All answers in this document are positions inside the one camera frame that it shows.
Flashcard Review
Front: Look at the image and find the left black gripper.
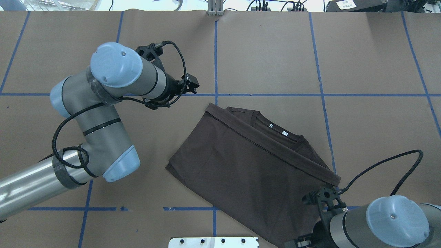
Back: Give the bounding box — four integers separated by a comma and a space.
164, 75, 200, 102

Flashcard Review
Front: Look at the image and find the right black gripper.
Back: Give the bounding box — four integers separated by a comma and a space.
285, 221, 335, 248

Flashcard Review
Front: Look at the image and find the dark brown t-shirt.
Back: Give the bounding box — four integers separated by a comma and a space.
166, 104, 341, 248

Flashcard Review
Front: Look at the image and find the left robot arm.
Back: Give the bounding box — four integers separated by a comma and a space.
0, 40, 199, 222

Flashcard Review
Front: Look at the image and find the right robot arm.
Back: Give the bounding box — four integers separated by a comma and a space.
284, 195, 441, 248

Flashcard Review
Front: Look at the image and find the small black relay box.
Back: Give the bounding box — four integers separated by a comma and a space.
247, 0, 270, 12

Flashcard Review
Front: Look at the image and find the black power adapter box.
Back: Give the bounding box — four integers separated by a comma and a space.
325, 0, 388, 12

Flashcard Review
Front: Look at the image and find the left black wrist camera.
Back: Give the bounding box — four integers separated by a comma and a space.
135, 42, 164, 71

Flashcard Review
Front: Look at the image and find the aluminium frame post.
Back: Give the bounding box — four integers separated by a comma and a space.
206, 0, 225, 16

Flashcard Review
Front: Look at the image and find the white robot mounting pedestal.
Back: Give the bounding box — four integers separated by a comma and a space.
168, 236, 260, 248

